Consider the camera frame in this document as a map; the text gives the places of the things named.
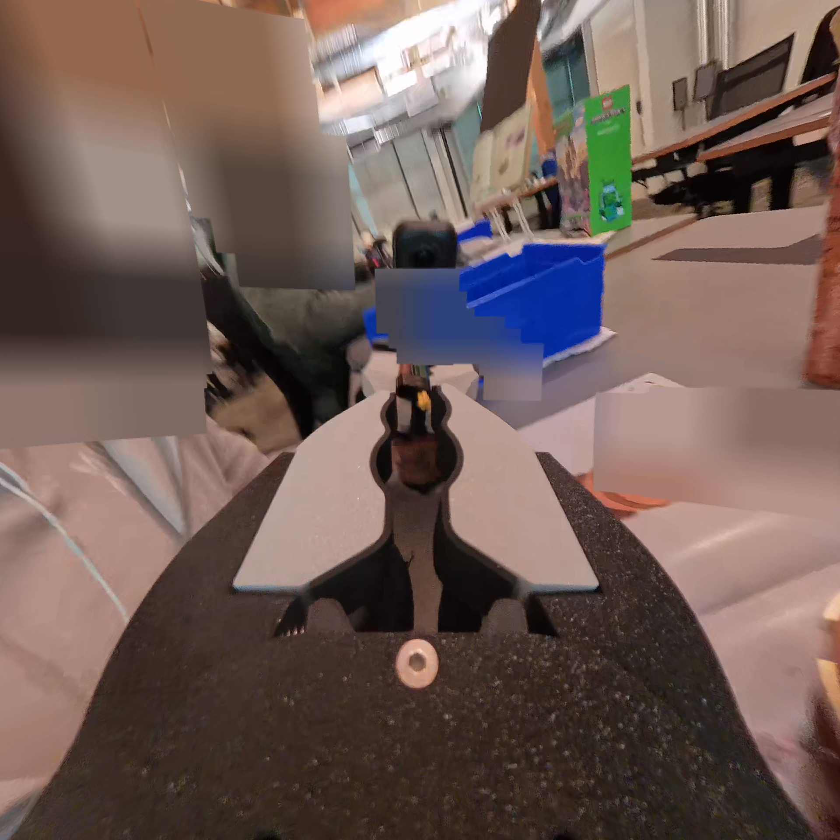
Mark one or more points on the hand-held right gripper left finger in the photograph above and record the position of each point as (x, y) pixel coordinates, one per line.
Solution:
(315, 512)

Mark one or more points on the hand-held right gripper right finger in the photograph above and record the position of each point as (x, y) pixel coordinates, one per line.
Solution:
(518, 512)

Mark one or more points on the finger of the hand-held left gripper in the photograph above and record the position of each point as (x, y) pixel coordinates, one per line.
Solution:
(377, 384)
(456, 380)

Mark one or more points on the brown black brick connector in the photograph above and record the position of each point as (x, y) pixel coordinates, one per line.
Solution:
(415, 463)

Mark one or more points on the peach brick flower pot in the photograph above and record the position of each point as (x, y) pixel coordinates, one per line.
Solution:
(828, 695)

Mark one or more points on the grey desk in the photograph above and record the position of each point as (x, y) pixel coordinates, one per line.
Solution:
(689, 321)

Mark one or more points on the dark grey desk mat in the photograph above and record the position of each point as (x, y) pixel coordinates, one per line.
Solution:
(741, 251)

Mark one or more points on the small blue plastic bin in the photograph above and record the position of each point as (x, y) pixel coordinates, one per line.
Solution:
(476, 233)

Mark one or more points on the open book on stand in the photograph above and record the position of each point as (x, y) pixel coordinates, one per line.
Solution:
(502, 157)

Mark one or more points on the white paper sheet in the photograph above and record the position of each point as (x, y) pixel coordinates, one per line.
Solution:
(584, 344)

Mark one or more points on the large blue plastic bin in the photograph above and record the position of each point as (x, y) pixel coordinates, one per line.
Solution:
(558, 289)

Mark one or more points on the dark brown display board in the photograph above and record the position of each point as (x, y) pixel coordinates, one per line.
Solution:
(512, 72)

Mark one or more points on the green building set box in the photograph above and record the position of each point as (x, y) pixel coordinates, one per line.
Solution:
(607, 164)

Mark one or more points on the building instruction booklet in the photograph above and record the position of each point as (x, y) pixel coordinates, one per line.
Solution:
(722, 558)

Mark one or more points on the wood edged office table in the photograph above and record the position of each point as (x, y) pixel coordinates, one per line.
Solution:
(768, 136)
(754, 113)

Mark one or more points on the orchid building set box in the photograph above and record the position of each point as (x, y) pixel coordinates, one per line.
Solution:
(825, 262)

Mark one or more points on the small black sign frame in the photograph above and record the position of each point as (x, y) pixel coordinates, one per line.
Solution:
(680, 94)
(705, 80)

